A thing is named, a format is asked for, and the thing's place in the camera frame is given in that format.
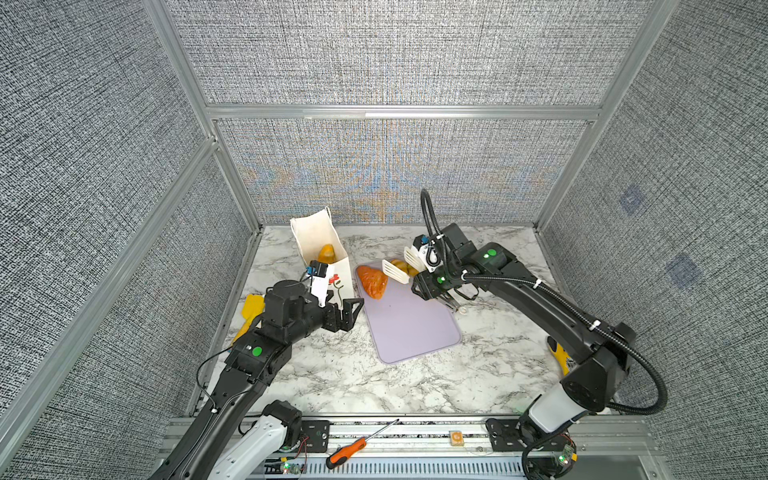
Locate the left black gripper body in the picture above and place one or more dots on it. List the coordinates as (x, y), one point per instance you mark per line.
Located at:
(332, 322)

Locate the small orange square object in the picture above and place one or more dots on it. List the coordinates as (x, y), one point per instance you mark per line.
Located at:
(456, 438)

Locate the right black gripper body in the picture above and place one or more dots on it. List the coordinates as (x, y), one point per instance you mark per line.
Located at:
(435, 283)

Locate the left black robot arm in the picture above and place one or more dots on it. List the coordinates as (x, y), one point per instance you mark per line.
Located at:
(291, 314)

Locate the yellow object behind right arm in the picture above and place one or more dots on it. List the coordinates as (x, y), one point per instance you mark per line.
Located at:
(565, 362)

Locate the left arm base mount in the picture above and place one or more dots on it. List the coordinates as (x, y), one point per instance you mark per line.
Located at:
(280, 428)

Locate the white paper bag with flower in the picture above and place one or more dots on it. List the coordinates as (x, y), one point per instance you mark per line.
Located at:
(314, 232)

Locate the steel tongs with white tips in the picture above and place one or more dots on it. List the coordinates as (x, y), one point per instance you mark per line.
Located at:
(396, 274)

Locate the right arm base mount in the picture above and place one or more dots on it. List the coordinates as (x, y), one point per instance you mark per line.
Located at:
(542, 455)

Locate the lilac plastic tray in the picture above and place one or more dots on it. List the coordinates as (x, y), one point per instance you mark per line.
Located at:
(403, 326)

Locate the small striped roll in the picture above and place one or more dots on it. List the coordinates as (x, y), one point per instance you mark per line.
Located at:
(405, 267)

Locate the orange handled screwdriver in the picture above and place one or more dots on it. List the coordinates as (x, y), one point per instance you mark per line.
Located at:
(344, 453)

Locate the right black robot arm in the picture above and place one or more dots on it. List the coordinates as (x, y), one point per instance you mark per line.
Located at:
(601, 364)

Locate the yellow silicone spatula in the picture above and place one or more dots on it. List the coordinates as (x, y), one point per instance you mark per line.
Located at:
(253, 307)

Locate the dark orange triangular pastry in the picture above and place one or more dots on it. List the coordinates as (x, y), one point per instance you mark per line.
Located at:
(373, 281)

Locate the large striped croissant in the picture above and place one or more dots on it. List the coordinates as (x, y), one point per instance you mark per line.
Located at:
(327, 254)

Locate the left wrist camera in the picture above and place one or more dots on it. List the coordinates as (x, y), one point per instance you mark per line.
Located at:
(317, 272)

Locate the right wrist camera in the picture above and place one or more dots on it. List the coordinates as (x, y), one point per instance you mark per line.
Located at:
(426, 250)

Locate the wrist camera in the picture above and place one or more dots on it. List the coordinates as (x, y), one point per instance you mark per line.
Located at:
(426, 250)
(317, 272)

